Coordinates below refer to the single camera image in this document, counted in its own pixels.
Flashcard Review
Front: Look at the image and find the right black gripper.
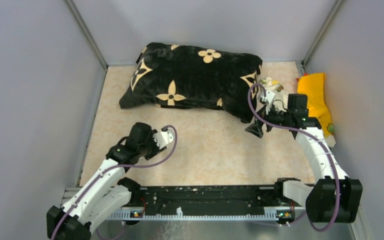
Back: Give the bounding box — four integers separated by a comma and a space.
245, 101, 293, 138

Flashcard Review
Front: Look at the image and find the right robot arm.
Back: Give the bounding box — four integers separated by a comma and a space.
247, 91, 363, 225

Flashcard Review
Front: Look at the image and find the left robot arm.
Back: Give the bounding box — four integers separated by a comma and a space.
46, 122, 177, 240

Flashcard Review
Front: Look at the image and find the white patterned cloth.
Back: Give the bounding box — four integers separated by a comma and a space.
258, 77, 284, 93

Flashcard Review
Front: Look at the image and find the yellow cloth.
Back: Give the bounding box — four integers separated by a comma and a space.
297, 72, 334, 137

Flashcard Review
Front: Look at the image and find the black floral pillow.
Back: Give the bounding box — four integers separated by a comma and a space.
119, 42, 263, 123

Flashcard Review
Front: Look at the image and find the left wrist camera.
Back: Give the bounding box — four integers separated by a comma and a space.
152, 128, 176, 150

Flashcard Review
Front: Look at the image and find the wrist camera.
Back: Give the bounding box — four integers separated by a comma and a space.
152, 128, 176, 150
258, 89, 276, 108

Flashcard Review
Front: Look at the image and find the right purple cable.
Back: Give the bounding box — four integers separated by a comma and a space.
247, 83, 341, 233

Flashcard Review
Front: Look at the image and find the purple cable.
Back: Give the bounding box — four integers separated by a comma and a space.
247, 83, 341, 233
50, 124, 178, 240

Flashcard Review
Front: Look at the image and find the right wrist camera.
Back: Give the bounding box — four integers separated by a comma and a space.
258, 89, 276, 108

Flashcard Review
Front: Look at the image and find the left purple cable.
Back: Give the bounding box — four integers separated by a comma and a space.
50, 124, 178, 240

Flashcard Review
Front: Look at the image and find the aluminium frame rail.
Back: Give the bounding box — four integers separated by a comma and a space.
61, 185, 312, 223

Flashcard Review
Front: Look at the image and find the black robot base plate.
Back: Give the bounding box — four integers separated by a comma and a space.
120, 185, 302, 219

